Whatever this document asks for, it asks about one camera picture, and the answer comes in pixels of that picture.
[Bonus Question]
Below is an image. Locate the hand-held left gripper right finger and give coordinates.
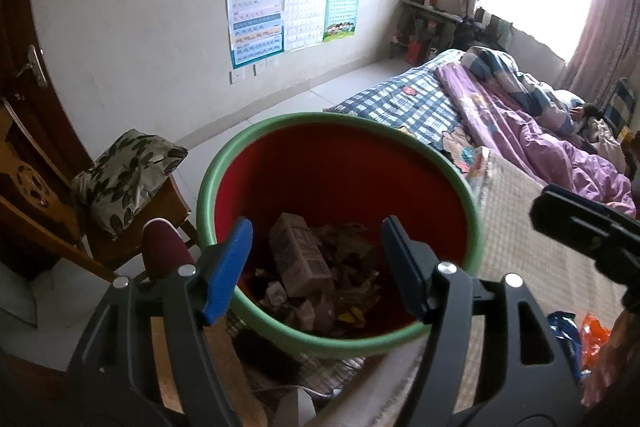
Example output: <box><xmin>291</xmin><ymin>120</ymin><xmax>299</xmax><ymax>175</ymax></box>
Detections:
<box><xmin>381</xmin><ymin>215</ymin><xmax>584</xmax><ymax>427</ymax></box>

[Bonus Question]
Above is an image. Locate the carved wooden chair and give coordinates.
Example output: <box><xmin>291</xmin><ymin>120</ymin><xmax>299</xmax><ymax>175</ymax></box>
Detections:
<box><xmin>0</xmin><ymin>96</ymin><xmax>199</xmax><ymax>284</ymax></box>

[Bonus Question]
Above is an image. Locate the white wall switch plate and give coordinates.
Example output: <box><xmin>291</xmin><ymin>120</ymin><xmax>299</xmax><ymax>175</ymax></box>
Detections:
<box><xmin>251</xmin><ymin>56</ymin><xmax>279</xmax><ymax>76</ymax></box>

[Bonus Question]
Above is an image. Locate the white chart wall poster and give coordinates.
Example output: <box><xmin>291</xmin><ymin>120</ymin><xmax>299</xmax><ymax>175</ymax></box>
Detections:
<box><xmin>283</xmin><ymin>0</ymin><xmax>332</xmax><ymax>54</ymax></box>

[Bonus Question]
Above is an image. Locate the beige woven mat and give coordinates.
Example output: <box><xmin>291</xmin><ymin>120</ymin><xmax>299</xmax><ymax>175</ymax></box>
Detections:
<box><xmin>469</xmin><ymin>146</ymin><xmax>640</xmax><ymax>388</ymax></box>

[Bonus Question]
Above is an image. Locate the blue checked chair cushion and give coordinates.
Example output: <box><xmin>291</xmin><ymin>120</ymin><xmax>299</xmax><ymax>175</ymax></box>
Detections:
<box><xmin>604</xmin><ymin>78</ymin><xmax>637</xmax><ymax>128</ymax></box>

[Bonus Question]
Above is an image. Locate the grey blue checked quilt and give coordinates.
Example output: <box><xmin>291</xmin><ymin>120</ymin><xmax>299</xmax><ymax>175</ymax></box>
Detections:
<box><xmin>459</xmin><ymin>45</ymin><xmax>577</xmax><ymax>138</ymax></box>

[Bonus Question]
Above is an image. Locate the metal door handle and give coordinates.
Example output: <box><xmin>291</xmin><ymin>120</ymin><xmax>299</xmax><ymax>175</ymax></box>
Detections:
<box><xmin>14</xmin><ymin>45</ymin><xmax>50</xmax><ymax>90</ymax></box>

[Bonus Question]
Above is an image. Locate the leaf print pillow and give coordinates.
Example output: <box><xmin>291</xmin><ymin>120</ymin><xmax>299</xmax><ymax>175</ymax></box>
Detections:
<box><xmin>70</xmin><ymin>128</ymin><xmax>190</xmax><ymax>241</ymax></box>

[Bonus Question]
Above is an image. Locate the blue snack packet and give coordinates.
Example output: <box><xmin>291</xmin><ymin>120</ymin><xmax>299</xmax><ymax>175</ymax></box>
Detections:
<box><xmin>546</xmin><ymin>310</ymin><xmax>584</xmax><ymax>384</ymax></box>

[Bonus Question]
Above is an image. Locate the dark clothes pile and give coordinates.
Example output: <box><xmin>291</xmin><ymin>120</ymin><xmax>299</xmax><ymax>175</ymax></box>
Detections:
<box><xmin>451</xmin><ymin>8</ymin><xmax>517</xmax><ymax>54</ymax></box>

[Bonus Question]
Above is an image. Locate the green bordered wall poster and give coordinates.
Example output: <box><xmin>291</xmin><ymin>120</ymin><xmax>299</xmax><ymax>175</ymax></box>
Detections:
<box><xmin>321</xmin><ymin>0</ymin><xmax>363</xmax><ymax>44</ymax></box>

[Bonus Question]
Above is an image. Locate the red bin with green rim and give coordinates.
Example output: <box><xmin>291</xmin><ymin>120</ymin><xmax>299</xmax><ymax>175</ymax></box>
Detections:
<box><xmin>196</xmin><ymin>112</ymin><xmax>484</xmax><ymax>359</ymax></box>

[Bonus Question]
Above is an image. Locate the blue bordered wall poster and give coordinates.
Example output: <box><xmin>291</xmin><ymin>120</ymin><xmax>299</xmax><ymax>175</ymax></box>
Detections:
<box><xmin>224</xmin><ymin>0</ymin><xmax>287</xmax><ymax>71</ymax></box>

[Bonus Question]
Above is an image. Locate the dark brown wooden door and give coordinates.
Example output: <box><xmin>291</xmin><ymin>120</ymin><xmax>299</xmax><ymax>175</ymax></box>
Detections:
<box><xmin>0</xmin><ymin>0</ymin><xmax>94</xmax><ymax>188</ymax></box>

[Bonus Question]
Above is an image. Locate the grey carton box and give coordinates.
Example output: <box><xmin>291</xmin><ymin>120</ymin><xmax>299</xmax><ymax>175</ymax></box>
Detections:
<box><xmin>267</xmin><ymin>212</ymin><xmax>336</xmax><ymax>299</ymax></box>

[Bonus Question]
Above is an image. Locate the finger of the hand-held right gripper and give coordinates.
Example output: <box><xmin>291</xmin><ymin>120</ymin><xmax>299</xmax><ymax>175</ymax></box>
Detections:
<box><xmin>530</xmin><ymin>183</ymin><xmax>640</xmax><ymax>309</ymax></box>

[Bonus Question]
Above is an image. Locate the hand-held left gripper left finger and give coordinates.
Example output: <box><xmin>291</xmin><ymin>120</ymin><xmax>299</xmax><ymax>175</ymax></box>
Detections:
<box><xmin>65</xmin><ymin>217</ymin><xmax>254</xmax><ymax>427</ymax></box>

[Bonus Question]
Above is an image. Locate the blue checked bed sheet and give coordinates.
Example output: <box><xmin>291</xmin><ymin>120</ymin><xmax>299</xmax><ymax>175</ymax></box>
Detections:
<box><xmin>323</xmin><ymin>48</ymin><xmax>497</xmax><ymax>208</ymax></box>

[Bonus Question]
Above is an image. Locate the purple printed blanket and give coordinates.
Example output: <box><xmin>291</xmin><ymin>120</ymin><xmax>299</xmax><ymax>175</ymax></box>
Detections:
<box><xmin>433</xmin><ymin>63</ymin><xmax>639</xmax><ymax>219</ymax></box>

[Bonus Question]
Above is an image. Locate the small cluttered desk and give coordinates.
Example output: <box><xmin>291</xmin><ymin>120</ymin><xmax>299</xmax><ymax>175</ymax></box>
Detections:
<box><xmin>396</xmin><ymin>0</ymin><xmax>467</xmax><ymax>64</ymax></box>

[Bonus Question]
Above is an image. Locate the orange snack packet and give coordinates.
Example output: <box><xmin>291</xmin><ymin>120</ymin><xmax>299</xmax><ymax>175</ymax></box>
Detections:
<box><xmin>579</xmin><ymin>312</ymin><xmax>614</xmax><ymax>371</ymax></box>

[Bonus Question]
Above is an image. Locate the pile of crumpled wrappers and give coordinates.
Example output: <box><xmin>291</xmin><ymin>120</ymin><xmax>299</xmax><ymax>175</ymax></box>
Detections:
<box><xmin>249</xmin><ymin>221</ymin><xmax>397</xmax><ymax>336</ymax></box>

